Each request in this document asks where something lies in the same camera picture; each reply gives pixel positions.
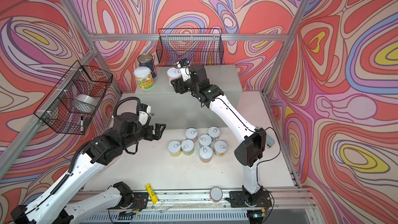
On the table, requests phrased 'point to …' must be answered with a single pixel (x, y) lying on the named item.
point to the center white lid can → (204, 140)
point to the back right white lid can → (214, 132)
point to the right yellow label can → (219, 148)
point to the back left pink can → (192, 134)
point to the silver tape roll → (84, 103)
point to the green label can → (187, 147)
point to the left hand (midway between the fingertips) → (159, 123)
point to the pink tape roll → (215, 194)
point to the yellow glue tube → (151, 193)
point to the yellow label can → (174, 149)
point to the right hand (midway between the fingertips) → (179, 82)
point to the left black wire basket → (71, 104)
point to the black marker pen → (82, 129)
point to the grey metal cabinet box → (179, 111)
